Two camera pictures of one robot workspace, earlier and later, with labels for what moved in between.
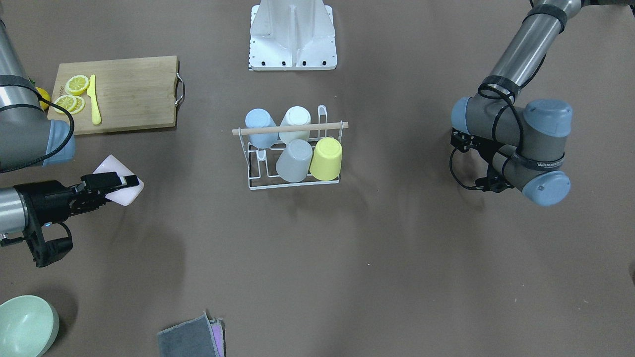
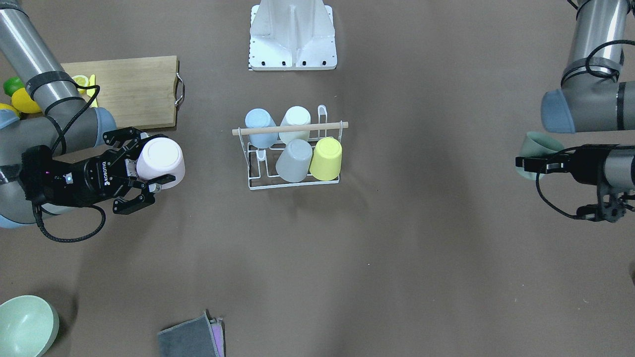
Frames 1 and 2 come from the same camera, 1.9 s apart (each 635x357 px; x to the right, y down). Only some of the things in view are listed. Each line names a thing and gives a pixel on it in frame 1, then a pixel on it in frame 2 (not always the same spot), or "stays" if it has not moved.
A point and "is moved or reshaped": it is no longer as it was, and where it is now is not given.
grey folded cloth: [193, 338] stays
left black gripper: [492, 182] to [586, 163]
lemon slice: [76, 85] stays
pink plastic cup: [123, 197] is moved or reshaped
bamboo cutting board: [133, 93] stays
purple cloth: [217, 327] stays
